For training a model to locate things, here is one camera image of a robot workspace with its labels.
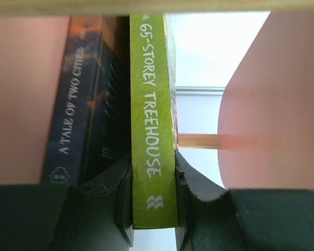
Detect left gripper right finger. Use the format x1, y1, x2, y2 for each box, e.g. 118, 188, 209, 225
175, 152, 314, 250

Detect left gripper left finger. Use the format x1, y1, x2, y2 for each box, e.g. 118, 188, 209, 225
0, 154, 133, 250

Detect dark brown paperback book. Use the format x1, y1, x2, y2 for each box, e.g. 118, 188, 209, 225
41, 15, 130, 186

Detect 65-storey treehouse green book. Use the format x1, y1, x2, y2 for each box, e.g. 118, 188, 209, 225
129, 14, 178, 230

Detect pink three-tier shelf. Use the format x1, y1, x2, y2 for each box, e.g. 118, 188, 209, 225
0, 10, 314, 189

